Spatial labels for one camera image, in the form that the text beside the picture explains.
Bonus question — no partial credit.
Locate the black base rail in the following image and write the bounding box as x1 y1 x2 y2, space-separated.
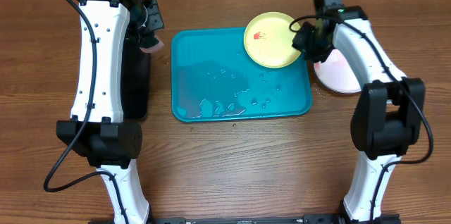
87 212 402 224

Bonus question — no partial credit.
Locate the black rectangular tray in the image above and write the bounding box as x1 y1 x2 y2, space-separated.
121 37 151 120

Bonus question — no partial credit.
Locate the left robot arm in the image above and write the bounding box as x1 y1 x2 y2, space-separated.
56 0 163 223

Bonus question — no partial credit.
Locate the teal plastic tray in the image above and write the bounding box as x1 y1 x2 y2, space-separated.
171 27 312 123

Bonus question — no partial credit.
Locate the green and pink sponge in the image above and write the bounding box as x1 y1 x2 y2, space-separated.
140 33 164 54

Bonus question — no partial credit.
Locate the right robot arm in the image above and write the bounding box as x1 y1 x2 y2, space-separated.
292 0 433 223

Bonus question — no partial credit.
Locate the white plate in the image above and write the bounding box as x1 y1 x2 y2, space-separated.
314 49 361 94

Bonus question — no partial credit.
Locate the yellow-green plate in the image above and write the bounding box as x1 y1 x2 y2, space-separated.
244 12 301 68

